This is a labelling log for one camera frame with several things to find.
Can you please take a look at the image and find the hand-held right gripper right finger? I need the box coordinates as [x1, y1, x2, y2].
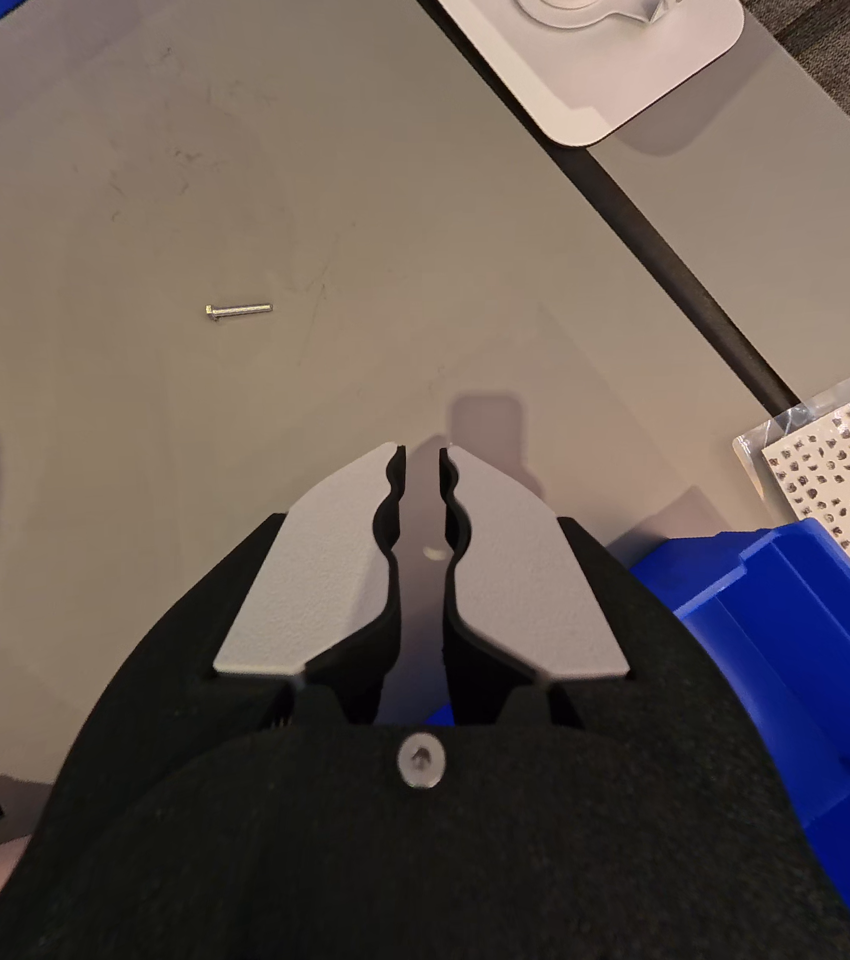
[438, 442, 630, 688]

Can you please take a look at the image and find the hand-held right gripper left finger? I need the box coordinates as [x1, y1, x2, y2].
[212, 442, 405, 687]

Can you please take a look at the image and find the laminated instruction sheet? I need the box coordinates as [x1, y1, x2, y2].
[732, 363, 850, 571]

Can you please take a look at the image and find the white stand base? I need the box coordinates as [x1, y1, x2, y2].
[440, 0, 744, 145]

